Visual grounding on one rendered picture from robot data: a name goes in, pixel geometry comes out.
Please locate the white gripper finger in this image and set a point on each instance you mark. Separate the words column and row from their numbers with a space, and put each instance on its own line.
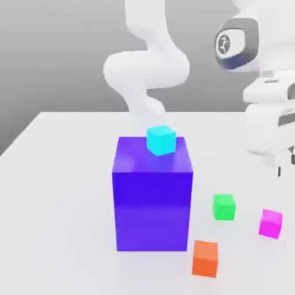
column 275, row 169
column 292, row 156

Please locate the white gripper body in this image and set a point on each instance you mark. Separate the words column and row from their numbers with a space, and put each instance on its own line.
column 262, row 131

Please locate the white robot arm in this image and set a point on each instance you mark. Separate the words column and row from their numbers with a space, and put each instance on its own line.
column 147, row 66

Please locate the small magenta cube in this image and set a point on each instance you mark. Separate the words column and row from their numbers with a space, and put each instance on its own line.
column 270, row 224

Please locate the small green cube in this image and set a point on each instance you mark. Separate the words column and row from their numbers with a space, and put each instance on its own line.
column 224, row 207

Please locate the small cyan cube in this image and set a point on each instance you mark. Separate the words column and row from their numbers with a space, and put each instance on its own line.
column 161, row 141

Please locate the small orange cube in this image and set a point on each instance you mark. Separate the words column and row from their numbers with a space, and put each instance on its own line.
column 204, row 259

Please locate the large purple box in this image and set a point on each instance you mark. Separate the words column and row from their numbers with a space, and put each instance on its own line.
column 152, row 207

